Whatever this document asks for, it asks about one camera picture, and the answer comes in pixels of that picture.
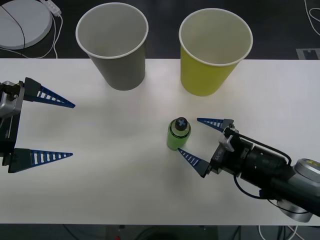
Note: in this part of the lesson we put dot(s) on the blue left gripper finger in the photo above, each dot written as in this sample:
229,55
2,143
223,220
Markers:
35,93
22,158

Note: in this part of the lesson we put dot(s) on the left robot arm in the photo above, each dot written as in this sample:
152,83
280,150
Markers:
11,100

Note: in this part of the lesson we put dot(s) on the yellow-green plastic bin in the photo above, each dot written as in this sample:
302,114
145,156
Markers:
202,77

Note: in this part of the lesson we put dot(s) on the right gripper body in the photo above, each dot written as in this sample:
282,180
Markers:
221,162

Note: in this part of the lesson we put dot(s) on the white round base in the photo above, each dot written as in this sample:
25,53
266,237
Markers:
22,25

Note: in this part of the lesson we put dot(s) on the white power strip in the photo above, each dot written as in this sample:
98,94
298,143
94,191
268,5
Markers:
53,6

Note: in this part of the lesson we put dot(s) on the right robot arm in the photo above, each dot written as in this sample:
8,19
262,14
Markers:
265,162

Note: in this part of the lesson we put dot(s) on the grey plastic bin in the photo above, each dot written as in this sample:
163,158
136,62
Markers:
125,72

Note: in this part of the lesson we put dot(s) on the green can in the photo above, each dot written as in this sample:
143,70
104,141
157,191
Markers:
175,140

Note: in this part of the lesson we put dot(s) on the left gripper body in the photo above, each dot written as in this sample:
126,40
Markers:
8,132

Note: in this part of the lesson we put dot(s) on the grey floor marker plate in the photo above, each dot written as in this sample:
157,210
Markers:
310,53

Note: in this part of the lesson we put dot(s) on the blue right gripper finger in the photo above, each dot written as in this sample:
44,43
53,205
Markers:
193,161
215,123

